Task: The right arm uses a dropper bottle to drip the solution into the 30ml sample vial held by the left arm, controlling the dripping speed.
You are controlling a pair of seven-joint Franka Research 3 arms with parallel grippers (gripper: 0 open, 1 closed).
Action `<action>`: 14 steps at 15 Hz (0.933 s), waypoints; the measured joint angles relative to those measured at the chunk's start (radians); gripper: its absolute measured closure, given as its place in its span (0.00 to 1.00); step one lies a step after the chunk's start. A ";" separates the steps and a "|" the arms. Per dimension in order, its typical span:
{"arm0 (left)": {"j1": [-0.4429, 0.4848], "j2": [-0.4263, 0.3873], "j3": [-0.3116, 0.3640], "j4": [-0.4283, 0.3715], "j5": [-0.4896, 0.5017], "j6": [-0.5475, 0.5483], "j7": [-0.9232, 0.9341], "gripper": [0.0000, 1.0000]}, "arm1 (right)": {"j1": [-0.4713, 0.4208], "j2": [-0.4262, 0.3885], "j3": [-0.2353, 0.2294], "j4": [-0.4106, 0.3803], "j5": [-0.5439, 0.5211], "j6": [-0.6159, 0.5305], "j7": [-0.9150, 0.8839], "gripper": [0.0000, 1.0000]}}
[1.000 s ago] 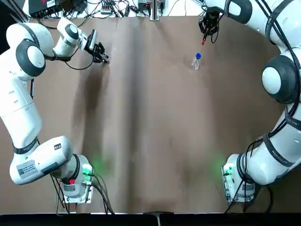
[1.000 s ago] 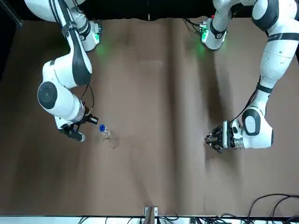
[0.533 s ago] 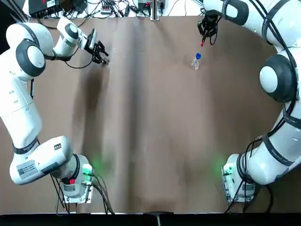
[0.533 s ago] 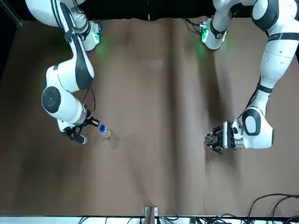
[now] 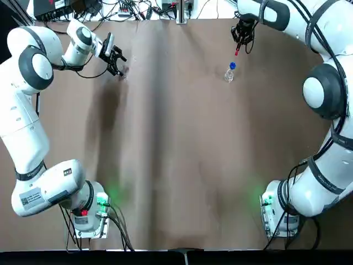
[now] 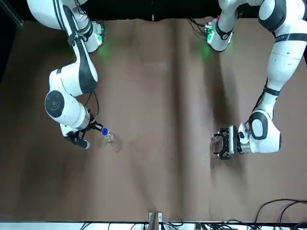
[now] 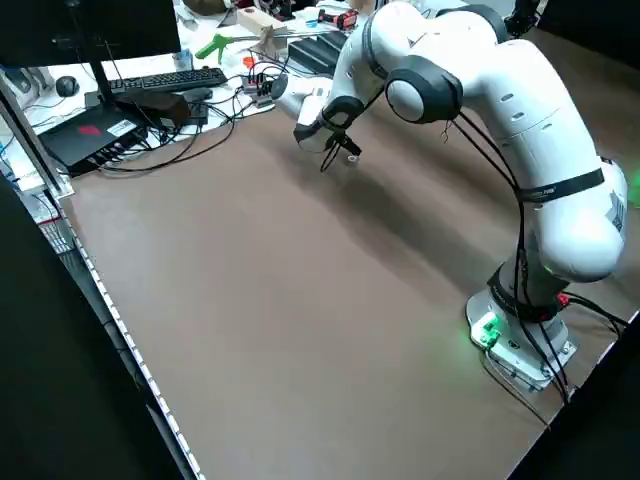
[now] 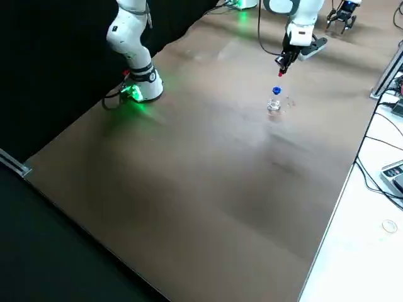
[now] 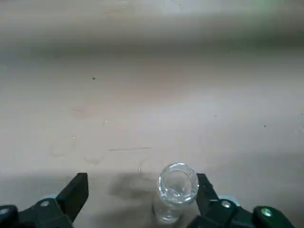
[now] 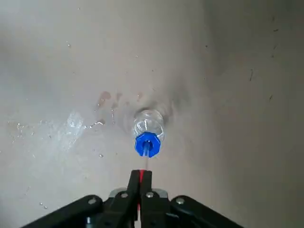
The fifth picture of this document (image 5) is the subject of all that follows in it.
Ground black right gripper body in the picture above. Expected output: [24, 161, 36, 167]
[236, 15, 256, 36]

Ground dark brown box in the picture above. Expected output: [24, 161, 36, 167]
[73, 0, 101, 16]

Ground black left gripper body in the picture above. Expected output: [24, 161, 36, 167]
[97, 41, 115, 65]

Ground black right base cable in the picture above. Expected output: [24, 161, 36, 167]
[263, 215, 323, 251]

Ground black box red logo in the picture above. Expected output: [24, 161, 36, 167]
[32, 0, 73, 20]

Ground black flat box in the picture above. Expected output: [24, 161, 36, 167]
[161, 0, 178, 12]

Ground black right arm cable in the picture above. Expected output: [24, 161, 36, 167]
[245, 0, 349, 249]

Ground black left base cable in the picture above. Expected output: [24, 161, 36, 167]
[106, 203, 136, 252]

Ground silver aluminium frame post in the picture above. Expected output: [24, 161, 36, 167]
[175, 0, 190, 25]
[15, 0, 36, 23]

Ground black base cable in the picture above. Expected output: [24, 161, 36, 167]
[263, 215, 323, 251]
[106, 203, 136, 252]

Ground grey hub red plugs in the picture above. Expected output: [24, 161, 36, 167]
[117, 4, 138, 14]

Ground clear bottle blue cap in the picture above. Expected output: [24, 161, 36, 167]
[223, 62, 238, 83]

